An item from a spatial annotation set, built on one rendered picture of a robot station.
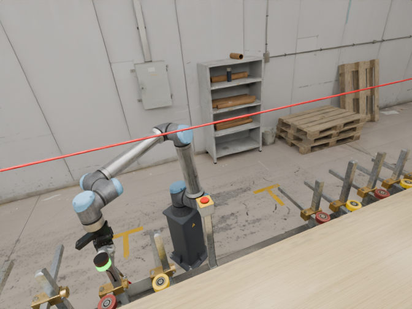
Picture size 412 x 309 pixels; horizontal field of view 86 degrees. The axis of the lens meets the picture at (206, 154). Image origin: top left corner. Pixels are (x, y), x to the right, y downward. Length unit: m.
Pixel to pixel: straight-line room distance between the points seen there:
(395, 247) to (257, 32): 3.33
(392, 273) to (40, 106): 3.78
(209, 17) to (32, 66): 2.38
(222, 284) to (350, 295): 0.55
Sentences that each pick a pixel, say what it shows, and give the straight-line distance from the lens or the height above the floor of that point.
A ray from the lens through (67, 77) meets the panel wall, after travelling 3.55.
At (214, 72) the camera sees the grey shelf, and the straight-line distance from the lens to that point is 3.73.
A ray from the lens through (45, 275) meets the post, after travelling 1.28.
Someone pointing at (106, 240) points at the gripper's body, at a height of 1.13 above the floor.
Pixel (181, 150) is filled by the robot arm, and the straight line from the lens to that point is 1.46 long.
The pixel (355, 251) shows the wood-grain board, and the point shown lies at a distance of 1.46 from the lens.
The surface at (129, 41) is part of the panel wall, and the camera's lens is 3.46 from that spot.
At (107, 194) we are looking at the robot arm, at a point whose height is 1.34.
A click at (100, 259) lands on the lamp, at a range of 1.16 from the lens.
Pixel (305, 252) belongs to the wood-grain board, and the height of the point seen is 0.90.
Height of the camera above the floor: 1.95
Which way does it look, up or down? 29 degrees down
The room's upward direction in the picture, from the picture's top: 6 degrees counter-clockwise
